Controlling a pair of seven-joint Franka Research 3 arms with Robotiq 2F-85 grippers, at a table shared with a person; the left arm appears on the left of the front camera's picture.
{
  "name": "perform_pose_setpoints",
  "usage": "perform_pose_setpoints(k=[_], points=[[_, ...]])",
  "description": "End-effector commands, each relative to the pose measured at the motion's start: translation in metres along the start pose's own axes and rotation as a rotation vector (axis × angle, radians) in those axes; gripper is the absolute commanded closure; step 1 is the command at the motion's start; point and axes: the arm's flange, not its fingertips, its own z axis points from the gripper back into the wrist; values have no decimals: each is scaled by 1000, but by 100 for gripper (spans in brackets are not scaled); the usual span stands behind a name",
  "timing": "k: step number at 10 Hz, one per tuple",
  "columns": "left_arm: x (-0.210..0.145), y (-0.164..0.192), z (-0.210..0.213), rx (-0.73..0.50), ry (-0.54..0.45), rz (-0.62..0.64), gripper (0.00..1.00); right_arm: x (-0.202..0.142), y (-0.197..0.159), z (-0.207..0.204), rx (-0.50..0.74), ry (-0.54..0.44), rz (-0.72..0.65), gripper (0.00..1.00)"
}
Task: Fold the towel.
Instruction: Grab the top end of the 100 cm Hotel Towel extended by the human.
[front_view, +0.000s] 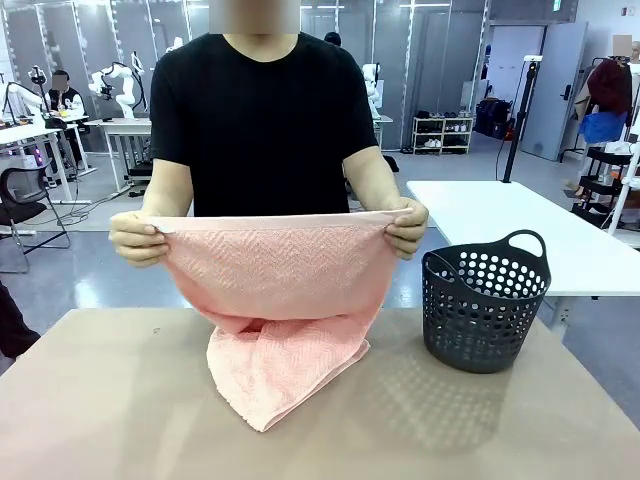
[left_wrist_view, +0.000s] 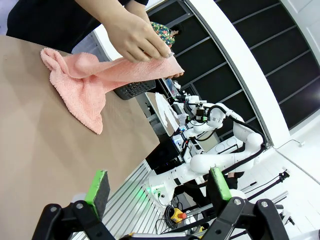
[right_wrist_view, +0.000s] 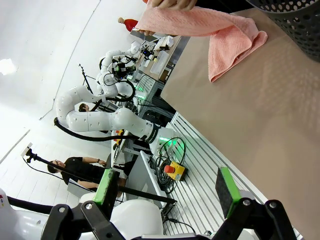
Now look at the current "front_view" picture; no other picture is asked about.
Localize black pole stand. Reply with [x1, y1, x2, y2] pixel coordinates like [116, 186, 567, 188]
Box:
[501, 56, 544, 184]

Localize black utility cart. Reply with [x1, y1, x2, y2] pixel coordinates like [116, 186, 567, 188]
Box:
[572, 145, 639, 221]

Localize person's left hand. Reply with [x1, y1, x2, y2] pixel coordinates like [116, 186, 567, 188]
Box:
[383, 199, 430, 262]

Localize dark red hanging coat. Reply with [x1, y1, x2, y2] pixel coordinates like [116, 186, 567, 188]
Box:
[585, 58, 634, 119]

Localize black office chair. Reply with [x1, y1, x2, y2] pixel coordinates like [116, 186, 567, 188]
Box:
[0, 166, 72, 275]

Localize blue bag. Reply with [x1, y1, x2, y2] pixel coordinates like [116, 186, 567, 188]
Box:
[579, 112, 630, 144]

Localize person's left forearm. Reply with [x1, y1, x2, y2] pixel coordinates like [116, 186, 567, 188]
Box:
[342, 143, 417, 211]

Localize pink herringbone towel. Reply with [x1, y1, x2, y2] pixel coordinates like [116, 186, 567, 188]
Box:
[144, 209, 417, 434]

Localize grey door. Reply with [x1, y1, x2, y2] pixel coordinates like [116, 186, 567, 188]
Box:
[519, 22, 589, 162]

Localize dark grey perforated basket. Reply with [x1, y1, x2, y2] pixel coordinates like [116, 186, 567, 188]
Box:
[421, 229, 553, 375]

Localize white shoe rack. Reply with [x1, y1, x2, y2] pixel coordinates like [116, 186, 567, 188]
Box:
[412, 115, 475, 156]

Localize person in black t-shirt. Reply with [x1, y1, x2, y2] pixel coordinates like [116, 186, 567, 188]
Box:
[148, 0, 380, 219]

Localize person's right hand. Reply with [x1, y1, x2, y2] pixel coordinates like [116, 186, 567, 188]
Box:
[109, 211, 169, 269]

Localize black luggage bags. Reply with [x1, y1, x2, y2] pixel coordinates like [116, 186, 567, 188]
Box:
[473, 98, 514, 140]

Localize white rectangular table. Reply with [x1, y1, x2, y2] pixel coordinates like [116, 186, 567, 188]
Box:
[405, 179, 640, 331]

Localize bystander in dark clothing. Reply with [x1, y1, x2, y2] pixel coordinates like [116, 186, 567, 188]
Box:
[0, 279, 42, 360]

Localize white desk with clutter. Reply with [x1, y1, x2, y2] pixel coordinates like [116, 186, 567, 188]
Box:
[0, 127, 92, 206]

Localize white empty desk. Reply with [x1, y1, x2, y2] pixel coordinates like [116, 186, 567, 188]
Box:
[83, 117, 152, 194]

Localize white metal rack frame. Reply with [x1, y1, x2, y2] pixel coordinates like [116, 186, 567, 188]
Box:
[607, 124, 640, 236]

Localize seated background person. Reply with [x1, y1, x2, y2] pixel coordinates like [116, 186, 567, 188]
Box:
[43, 69, 91, 136]

